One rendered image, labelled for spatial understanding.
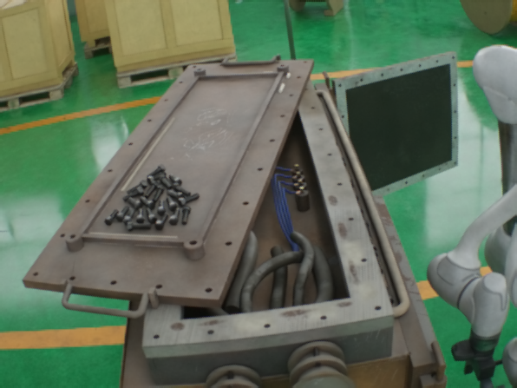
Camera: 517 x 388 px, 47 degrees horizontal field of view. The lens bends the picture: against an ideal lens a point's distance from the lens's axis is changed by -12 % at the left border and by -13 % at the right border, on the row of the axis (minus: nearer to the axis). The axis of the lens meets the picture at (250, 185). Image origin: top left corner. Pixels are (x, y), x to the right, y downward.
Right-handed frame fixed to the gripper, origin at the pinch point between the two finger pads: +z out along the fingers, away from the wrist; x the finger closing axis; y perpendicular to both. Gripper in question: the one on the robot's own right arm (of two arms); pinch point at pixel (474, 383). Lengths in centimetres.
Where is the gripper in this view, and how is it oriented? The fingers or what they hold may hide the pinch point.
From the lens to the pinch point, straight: 182.5
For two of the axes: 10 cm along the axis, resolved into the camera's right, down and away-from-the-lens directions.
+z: 1.2, 8.7, 4.8
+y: 9.9, -1.4, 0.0
